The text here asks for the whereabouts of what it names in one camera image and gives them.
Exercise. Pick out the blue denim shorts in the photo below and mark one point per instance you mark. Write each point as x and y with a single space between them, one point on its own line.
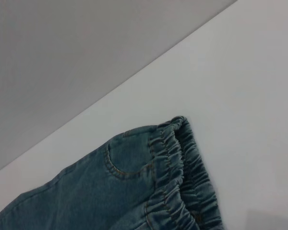
124 191

